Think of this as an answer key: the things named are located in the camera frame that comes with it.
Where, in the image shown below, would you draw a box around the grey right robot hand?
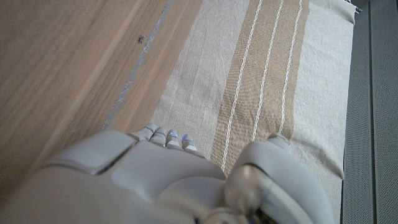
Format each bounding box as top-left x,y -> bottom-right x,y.
0,123 -> 336,224

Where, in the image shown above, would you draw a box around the grey tape outline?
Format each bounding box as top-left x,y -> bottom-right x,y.
101,0 -> 175,131

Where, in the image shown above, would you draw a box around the beige striped backdrop curtain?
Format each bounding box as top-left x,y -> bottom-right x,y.
150,0 -> 357,224

